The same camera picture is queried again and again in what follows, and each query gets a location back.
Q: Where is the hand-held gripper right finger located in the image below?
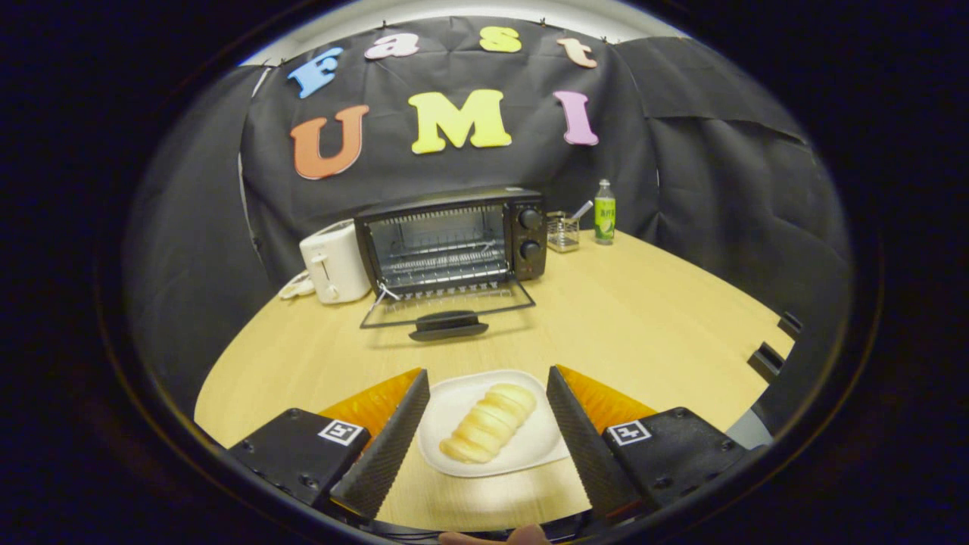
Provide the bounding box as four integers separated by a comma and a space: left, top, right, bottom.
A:
547, 365, 765, 525

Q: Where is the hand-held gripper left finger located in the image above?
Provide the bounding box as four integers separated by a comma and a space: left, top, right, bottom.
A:
227, 369, 431, 522

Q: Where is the golden bread roll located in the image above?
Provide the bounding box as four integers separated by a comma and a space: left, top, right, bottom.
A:
440, 383, 537, 464

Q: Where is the black toaster oven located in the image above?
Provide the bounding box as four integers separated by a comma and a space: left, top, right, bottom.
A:
354, 186, 548, 343

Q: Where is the white pop-up toaster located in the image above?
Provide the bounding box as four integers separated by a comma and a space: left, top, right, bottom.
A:
299, 220, 372, 305

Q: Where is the white plate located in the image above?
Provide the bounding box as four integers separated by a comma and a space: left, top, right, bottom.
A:
417, 369, 570, 478

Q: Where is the green drink bottle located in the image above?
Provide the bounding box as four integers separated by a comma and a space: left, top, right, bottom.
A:
594, 179, 616, 246

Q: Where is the black backdrop cloth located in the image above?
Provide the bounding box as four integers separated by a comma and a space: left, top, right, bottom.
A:
125, 15, 852, 425

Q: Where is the white power cord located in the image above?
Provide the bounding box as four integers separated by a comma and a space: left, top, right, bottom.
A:
277, 271, 316, 301

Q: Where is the wire mesh basket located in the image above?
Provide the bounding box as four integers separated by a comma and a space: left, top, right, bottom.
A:
547, 210, 581, 253

